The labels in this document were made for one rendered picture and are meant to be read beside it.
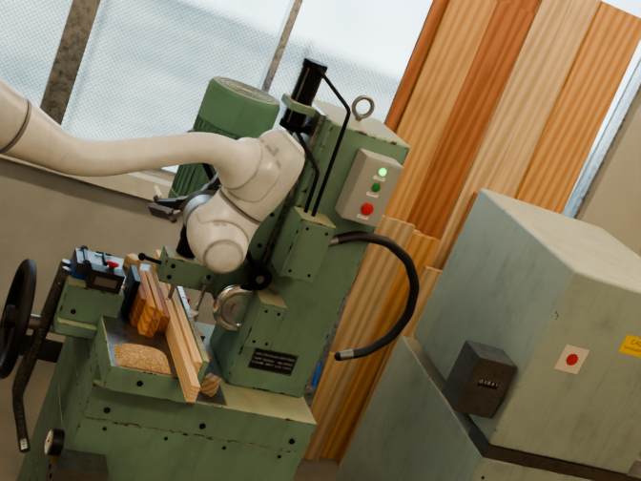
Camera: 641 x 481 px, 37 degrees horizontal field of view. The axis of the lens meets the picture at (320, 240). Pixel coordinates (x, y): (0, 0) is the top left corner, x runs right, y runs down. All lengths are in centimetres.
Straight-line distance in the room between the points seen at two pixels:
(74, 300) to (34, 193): 139
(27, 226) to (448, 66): 167
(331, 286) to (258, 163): 70
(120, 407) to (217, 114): 71
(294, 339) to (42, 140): 106
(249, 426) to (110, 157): 97
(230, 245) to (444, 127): 203
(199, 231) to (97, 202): 190
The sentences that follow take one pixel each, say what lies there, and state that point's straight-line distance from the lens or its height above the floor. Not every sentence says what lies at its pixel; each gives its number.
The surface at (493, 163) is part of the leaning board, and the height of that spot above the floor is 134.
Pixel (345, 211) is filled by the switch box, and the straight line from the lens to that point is 222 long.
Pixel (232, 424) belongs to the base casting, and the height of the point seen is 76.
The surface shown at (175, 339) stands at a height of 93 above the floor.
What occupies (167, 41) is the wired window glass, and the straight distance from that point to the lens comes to 357.
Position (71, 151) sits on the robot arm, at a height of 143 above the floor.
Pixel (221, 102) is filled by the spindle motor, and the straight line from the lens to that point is 217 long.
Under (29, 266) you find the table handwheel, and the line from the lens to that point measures 231.
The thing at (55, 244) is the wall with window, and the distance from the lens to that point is 371.
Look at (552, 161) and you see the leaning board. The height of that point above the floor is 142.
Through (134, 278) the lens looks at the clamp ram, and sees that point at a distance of 232.
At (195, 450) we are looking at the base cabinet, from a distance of 238.
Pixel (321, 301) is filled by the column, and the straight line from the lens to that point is 237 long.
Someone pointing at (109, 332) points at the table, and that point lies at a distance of 224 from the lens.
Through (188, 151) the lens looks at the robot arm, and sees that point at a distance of 167.
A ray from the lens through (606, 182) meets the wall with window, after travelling 425.
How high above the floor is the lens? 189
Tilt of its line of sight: 17 degrees down
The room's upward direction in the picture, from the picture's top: 23 degrees clockwise
